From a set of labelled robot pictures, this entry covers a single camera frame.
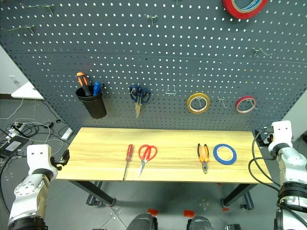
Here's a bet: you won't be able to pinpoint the white side table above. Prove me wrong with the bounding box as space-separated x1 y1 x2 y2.
11 81 45 100

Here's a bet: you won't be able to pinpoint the dark grey metal pegboard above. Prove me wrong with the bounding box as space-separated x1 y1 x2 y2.
0 0 307 133

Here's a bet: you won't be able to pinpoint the small red tape roll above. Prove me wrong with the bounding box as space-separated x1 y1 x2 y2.
235 96 257 115

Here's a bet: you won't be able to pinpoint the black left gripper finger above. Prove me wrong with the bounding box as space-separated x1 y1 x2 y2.
62 149 71 166

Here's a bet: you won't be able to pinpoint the black metal table leg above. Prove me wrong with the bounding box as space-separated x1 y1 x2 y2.
220 183 255 211
69 180 118 208

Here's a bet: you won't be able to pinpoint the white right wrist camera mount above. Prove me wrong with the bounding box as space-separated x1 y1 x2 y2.
268 120 294 152

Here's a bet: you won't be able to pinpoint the long metal pegboard hook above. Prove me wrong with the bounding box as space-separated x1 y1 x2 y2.
20 3 56 16
8 24 36 35

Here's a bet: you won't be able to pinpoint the orange black handled screwdriver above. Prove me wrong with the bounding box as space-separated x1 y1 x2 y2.
76 72 93 97

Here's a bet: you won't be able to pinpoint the orange handled pliers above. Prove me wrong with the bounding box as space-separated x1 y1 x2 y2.
197 143 210 174

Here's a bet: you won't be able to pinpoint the small double metal hook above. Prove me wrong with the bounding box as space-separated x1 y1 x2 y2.
216 96 227 109

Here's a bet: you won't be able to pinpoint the black flat device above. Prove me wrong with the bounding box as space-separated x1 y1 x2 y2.
0 135 31 159

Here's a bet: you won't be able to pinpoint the red handled screwdriver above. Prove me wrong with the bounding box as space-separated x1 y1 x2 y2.
122 144 134 181

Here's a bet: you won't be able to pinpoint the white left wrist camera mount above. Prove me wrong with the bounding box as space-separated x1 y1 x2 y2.
26 144 59 176

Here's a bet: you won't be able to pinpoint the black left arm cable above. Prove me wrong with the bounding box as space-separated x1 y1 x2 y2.
0 149 27 216

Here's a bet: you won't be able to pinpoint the blue handled scissors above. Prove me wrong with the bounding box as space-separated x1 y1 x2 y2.
129 84 152 119

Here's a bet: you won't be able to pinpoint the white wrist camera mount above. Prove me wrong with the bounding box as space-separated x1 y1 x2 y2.
26 144 59 176
268 120 294 152

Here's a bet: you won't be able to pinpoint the red handled scissors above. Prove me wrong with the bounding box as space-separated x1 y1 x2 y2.
138 144 158 178

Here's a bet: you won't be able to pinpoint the black plastic tool cup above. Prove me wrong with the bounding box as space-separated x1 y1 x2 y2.
75 84 107 119

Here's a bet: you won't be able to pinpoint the short metal pegboard hook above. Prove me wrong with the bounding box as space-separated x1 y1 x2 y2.
146 14 159 26

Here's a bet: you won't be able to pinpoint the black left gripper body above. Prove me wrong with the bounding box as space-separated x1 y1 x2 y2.
49 155 66 172

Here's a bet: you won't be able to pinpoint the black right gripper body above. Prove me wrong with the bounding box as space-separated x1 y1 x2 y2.
260 127 274 146

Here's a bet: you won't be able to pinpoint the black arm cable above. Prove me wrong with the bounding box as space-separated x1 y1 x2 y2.
0 149 27 216
248 130 307 230

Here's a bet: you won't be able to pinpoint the blue tape roll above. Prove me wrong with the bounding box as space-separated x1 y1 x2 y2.
213 143 237 165

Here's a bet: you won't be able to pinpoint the large red tape roll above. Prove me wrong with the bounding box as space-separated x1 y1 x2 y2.
221 0 269 20

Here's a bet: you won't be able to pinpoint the power strip with plugs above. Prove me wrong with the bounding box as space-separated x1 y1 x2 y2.
5 122 25 140

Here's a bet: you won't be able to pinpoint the dark rounded shape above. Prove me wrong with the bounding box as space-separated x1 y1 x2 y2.
125 212 159 230
186 215 215 230

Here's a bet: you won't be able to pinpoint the yellow tape roll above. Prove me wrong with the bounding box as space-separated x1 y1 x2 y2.
186 92 211 115

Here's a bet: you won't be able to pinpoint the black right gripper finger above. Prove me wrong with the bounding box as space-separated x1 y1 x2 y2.
254 129 264 145

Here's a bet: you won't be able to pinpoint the white power strip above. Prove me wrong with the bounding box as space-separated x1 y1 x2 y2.
60 127 74 141

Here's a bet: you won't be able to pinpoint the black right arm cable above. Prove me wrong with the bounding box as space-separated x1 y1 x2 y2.
248 130 307 230

